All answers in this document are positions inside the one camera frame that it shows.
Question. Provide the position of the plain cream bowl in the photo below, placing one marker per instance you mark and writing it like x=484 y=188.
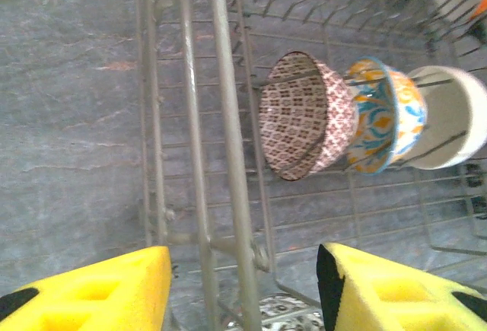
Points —
x=449 y=118

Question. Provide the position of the brown white patterned bowl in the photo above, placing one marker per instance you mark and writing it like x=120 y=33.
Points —
x=296 y=118

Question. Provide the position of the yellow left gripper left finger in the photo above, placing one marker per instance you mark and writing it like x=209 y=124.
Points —
x=95 y=296

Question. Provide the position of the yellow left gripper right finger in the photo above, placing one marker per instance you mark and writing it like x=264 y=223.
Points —
x=399 y=300

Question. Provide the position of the blue orange patterned bowl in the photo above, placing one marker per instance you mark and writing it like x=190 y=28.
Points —
x=380 y=118

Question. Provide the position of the black white patterned bowl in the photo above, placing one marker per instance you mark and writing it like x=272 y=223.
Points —
x=289 y=314

